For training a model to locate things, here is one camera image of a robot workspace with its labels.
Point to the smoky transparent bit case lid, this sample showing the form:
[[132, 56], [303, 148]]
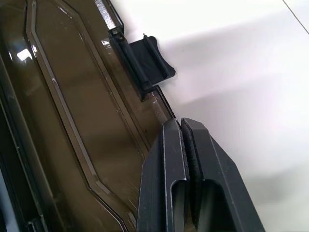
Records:
[[72, 108]]

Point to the black case latch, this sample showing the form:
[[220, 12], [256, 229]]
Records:
[[147, 62]]

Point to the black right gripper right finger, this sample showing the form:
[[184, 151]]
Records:
[[217, 178]]

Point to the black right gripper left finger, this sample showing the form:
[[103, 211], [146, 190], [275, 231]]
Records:
[[154, 183]]

